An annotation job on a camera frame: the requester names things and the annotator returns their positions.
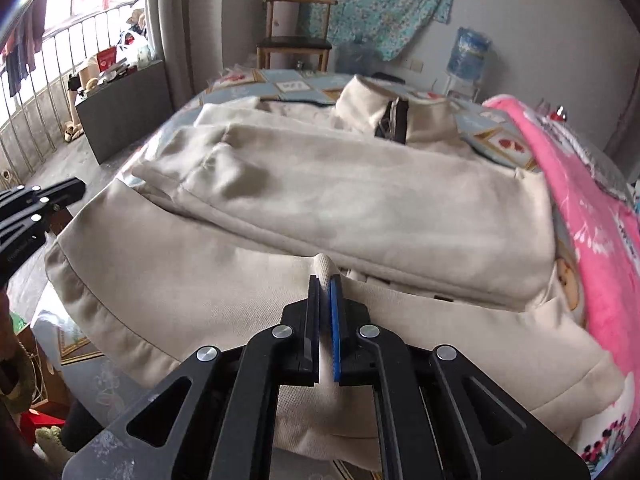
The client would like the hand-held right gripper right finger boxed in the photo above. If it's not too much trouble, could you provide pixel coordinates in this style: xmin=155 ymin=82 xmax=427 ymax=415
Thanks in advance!
xmin=329 ymin=275 xmax=592 ymax=480

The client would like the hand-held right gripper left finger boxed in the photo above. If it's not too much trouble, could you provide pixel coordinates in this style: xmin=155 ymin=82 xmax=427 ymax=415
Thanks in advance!
xmin=62 ymin=276 xmax=321 ymax=480

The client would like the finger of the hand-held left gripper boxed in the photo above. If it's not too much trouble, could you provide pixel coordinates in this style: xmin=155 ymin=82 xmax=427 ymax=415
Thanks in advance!
xmin=0 ymin=185 xmax=40 ymax=212
xmin=0 ymin=177 xmax=87 ymax=257

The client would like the cream zip jacket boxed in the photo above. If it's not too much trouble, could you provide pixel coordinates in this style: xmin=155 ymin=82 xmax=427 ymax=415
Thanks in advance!
xmin=44 ymin=74 xmax=626 ymax=473

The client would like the metal window railing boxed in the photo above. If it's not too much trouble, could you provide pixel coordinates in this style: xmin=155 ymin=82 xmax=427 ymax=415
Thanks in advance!
xmin=0 ymin=7 xmax=146 ymax=188

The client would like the dark grey cabinet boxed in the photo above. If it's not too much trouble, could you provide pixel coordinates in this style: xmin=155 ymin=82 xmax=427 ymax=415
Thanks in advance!
xmin=75 ymin=59 xmax=173 ymax=163

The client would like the hanging dark garment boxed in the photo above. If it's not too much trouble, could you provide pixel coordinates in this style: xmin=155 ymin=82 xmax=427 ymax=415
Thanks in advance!
xmin=0 ymin=0 xmax=49 ymax=97

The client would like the red gift box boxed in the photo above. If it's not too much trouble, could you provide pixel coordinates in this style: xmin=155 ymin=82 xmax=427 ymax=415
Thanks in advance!
xmin=20 ymin=400 xmax=72 ymax=436

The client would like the white plastic bag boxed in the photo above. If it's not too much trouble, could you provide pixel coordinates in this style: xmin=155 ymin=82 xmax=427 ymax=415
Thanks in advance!
xmin=120 ymin=30 xmax=152 ymax=69

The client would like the green fuzzy slipper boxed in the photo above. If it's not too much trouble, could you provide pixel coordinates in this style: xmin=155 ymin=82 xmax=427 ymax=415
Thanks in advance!
xmin=35 ymin=425 xmax=77 ymax=472

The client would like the grey curtain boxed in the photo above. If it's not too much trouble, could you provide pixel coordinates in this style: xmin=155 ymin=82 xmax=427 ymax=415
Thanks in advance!
xmin=145 ymin=0 xmax=212 ymax=111

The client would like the patterned table cover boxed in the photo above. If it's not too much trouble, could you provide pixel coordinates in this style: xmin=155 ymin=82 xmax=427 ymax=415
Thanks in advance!
xmin=30 ymin=62 xmax=583 ymax=480

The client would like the pink floral blanket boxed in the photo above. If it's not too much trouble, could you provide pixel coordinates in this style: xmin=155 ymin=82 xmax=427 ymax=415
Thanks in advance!
xmin=482 ymin=94 xmax=640 ymax=480

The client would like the wooden chair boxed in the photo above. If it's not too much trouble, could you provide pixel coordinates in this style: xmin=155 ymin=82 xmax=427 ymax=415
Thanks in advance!
xmin=256 ymin=0 xmax=340 ymax=73

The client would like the white water dispenser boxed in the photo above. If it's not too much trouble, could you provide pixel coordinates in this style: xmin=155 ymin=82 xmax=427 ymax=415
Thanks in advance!
xmin=445 ymin=77 xmax=483 ymax=104

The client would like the empty clear water jug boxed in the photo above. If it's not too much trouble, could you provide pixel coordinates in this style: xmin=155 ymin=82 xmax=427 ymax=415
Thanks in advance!
xmin=336 ymin=35 xmax=388 ymax=75

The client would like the white cylindrical bin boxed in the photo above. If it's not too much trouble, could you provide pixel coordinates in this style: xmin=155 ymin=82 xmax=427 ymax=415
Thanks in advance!
xmin=266 ymin=0 xmax=304 ymax=40

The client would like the blue water jug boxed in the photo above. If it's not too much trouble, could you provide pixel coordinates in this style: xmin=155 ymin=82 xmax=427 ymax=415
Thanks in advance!
xmin=446 ymin=27 xmax=492 ymax=83

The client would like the grey lace cloth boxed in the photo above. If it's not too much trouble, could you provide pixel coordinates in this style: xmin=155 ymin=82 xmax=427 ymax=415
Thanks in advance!
xmin=540 ymin=110 xmax=632 ymax=201

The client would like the floral wall cloth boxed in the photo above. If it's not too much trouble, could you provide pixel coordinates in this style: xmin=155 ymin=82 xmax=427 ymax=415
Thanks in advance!
xmin=265 ymin=0 xmax=460 ymax=63

